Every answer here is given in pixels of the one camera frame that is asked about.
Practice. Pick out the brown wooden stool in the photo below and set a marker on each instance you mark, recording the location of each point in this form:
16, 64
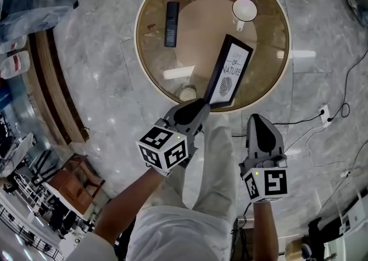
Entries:
76, 185

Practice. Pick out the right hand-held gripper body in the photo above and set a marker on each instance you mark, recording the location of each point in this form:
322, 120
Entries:
270, 183

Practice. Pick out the person's white shirt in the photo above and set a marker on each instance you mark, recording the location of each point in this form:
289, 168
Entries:
178, 237

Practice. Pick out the black metal railing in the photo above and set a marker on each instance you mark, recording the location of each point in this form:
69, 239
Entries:
26, 234

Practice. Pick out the black remote control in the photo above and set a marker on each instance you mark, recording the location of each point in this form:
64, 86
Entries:
171, 24

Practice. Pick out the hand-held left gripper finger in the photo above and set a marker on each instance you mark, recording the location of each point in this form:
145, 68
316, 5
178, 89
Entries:
181, 111
197, 120

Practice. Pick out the person's left forearm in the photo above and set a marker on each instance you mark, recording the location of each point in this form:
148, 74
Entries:
129, 205

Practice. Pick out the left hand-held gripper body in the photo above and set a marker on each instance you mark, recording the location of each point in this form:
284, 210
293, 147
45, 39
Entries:
161, 147

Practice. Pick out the white mug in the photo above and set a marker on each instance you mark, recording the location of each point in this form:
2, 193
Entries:
244, 9

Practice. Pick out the person's right forearm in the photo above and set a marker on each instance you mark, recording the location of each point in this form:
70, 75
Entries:
266, 231

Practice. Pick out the person's light trousers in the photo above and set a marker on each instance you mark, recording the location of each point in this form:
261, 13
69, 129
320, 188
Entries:
218, 168

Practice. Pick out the round glass coffee table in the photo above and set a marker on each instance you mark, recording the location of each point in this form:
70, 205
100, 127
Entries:
267, 53

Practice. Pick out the curved wooden slat bench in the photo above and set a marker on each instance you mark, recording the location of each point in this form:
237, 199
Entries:
57, 87

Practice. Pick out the person's white left shoe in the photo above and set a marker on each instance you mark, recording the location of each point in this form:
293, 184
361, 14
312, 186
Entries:
188, 93

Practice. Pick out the white power strip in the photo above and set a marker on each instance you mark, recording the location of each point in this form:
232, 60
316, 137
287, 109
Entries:
325, 114

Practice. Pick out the black metal stand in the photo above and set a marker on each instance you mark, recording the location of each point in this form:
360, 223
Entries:
43, 168

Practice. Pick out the black framed nature print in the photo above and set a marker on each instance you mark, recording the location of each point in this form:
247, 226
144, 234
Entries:
231, 73

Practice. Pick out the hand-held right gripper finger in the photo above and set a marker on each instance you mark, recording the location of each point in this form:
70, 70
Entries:
254, 142
273, 145

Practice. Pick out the clear red-label water jug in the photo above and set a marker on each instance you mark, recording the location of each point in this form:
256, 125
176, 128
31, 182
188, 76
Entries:
14, 64
11, 45

